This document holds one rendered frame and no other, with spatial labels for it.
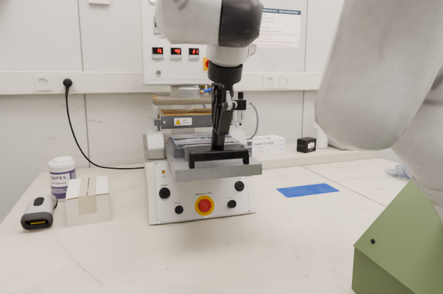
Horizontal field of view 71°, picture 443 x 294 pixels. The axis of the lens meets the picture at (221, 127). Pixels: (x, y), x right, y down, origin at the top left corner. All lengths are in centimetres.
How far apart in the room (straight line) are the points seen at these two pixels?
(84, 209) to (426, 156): 87
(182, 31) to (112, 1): 112
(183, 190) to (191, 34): 57
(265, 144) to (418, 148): 119
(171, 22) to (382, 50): 33
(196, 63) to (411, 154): 99
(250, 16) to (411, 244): 48
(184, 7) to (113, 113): 114
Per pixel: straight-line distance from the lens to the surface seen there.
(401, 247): 68
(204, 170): 76
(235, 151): 77
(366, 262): 71
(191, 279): 76
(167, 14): 53
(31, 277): 87
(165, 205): 99
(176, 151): 85
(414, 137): 47
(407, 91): 35
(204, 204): 99
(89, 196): 102
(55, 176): 123
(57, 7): 165
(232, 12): 53
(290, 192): 125
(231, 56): 64
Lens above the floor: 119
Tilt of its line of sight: 9 degrees down
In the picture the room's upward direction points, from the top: straight up
